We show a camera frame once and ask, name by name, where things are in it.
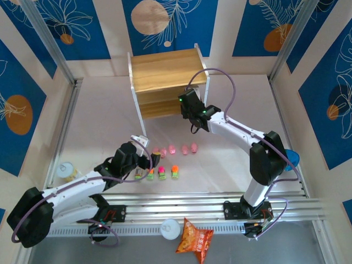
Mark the aluminium frame post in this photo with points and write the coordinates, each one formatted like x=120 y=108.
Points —
x=49 y=38
x=296 y=38

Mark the two-tier wooden shelf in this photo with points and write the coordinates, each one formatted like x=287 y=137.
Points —
x=165 y=68

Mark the orange snack bag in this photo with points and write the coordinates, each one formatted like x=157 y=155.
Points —
x=192 y=242

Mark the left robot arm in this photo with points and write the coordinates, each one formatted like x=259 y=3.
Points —
x=77 y=184

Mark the aluminium rail base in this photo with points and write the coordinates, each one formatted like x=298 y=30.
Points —
x=178 y=204

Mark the aluminium side rail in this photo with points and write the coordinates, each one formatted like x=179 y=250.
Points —
x=66 y=121
x=281 y=110

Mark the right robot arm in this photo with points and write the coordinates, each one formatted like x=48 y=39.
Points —
x=236 y=132

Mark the pink plastic pig toy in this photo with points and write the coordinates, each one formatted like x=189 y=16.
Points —
x=194 y=148
x=163 y=153
x=184 y=149
x=172 y=149
x=156 y=149

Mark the blue lid plastic container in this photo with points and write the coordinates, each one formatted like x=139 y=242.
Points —
x=292 y=160

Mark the white round lid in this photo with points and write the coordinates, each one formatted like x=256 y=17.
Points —
x=170 y=228

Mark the tin can with pull tab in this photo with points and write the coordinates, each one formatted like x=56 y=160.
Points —
x=67 y=169

